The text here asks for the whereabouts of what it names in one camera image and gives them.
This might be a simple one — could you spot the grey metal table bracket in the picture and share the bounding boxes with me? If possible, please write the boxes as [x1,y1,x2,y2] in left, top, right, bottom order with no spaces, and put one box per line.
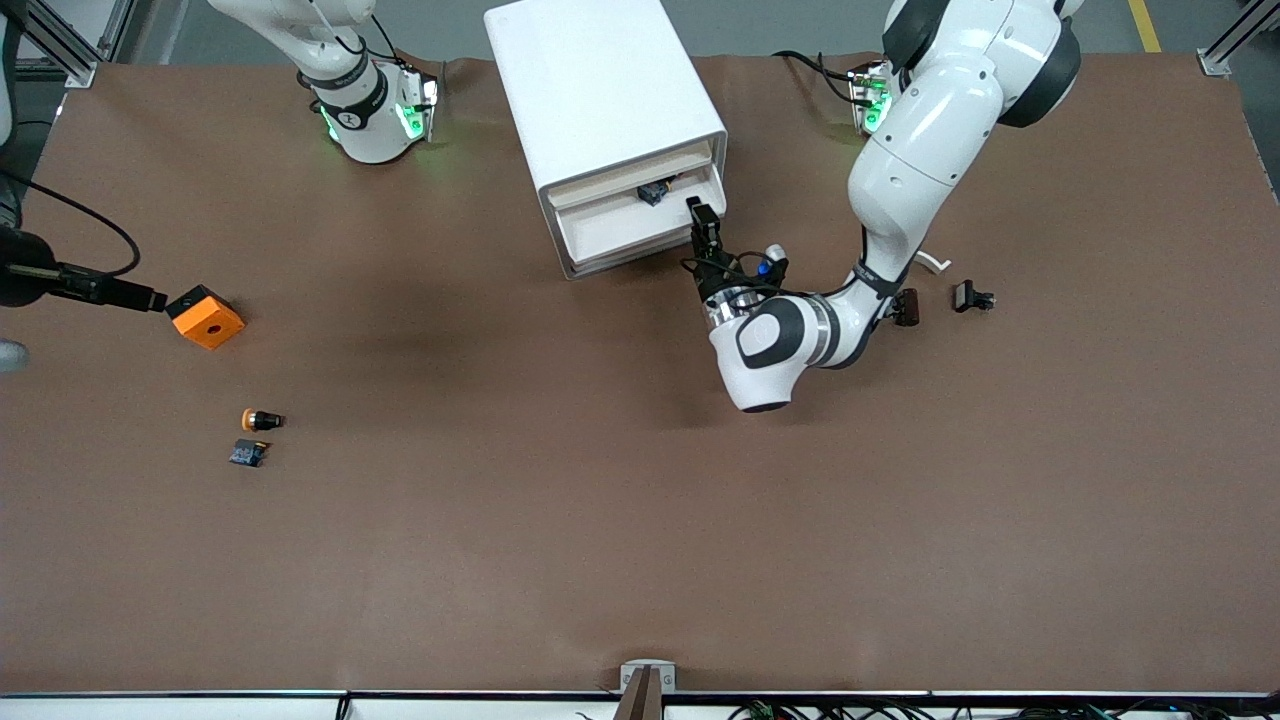
[620,660,677,695]

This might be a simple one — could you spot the orange black switch box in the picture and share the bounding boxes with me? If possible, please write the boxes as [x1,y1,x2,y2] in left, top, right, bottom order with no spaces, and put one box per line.
[165,284,246,351]

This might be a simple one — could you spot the tangled black cables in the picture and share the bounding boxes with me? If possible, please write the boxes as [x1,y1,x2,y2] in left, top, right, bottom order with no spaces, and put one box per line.
[730,700,1280,720]

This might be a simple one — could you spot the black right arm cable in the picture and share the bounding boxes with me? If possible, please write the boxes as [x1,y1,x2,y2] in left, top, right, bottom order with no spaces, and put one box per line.
[0,168,142,279]

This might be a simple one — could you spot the brown table cover mat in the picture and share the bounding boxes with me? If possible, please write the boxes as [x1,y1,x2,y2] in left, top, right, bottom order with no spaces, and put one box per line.
[0,52,1280,694]

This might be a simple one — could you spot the brown tapered post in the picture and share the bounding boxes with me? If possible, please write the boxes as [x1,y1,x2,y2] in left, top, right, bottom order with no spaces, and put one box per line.
[613,667,666,720]

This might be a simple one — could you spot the aluminium frame profile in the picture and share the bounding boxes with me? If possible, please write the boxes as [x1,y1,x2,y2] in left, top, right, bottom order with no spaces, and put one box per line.
[1197,0,1280,78]
[15,0,136,89]

